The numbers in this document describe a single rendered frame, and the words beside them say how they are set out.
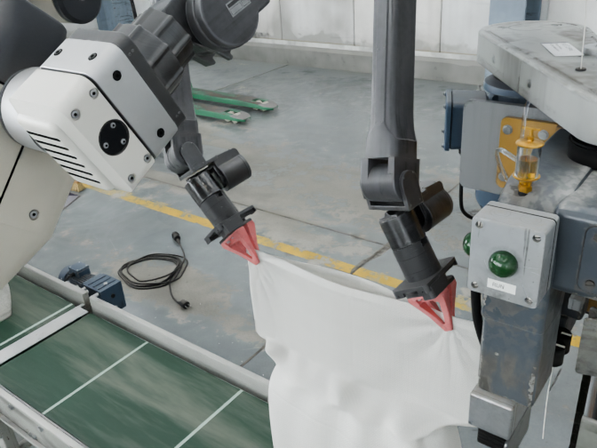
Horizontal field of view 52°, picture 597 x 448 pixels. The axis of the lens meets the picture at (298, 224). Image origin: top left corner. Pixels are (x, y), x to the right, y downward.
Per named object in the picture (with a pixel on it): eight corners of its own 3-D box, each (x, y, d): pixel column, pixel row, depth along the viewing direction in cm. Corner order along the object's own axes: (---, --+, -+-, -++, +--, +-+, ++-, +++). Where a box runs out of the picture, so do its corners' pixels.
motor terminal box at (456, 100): (440, 164, 113) (443, 103, 108) (441, 145, 121) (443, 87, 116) (488, 165, 111) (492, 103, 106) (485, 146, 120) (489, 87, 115)
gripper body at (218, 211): (258, 211, 120) (236, 181, 120) (223, 232, 113) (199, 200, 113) (243, 227, 124) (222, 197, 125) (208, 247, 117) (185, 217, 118)
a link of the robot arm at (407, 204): (356, 176, 94) (400, 175, 87) (401, 149, 101) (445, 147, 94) (377, 246, 98) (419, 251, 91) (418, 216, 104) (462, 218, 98)
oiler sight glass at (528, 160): (511, 176, 67) (513, 146, 65) (519, 168, 68) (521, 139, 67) (534, 180, 65) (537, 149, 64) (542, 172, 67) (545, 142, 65)
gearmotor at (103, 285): (51, 300, 249) (42, 269, 242) (83, 284, 259) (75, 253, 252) (97, 324, 232) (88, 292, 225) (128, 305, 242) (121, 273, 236)
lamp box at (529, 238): (466, 289, 67) (472, 215, 63) (482, 270, 70) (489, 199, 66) (536, 310, 63) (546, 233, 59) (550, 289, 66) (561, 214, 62)
